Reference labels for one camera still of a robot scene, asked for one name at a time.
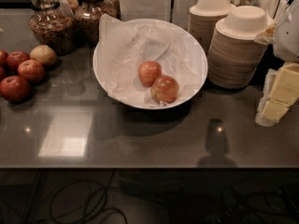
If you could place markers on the glass jar with granola left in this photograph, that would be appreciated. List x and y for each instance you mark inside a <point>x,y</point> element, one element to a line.
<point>52,27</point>

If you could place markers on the red apple in bowl front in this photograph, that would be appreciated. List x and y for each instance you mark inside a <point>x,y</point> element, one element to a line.
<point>164,89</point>

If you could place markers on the paper bowl stack rear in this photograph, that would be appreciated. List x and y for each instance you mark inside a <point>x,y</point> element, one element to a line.
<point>203,17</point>

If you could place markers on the red apple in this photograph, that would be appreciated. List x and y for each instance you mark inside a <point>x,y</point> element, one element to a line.
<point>32,70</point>
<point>3,58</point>
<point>164,89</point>
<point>15,58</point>
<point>15,89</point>
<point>3,73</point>
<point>148,72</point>

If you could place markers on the paper bowl stack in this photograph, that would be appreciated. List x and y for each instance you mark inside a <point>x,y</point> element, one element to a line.
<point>233,55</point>
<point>203,17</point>

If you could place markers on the white paper liner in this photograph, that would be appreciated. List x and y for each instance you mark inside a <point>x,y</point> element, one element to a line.
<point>124,53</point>

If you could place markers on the glass jar with granola right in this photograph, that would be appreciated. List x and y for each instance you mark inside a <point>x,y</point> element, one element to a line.
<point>88,16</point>

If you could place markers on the white bowl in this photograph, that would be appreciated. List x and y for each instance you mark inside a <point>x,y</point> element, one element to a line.
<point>193,62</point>

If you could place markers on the glass jar with granola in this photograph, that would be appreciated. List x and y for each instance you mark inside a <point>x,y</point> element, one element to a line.
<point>52,27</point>
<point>88,16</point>

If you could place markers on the yellowish apple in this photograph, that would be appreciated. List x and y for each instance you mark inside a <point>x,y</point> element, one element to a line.
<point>44,54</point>

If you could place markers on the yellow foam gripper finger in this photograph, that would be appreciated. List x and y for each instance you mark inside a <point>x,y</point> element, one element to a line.
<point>274,110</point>

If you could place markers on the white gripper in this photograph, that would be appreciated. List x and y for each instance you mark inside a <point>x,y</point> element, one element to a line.
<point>288,37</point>

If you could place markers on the paper bowl stack front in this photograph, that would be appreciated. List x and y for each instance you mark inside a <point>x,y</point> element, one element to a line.
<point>233,55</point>

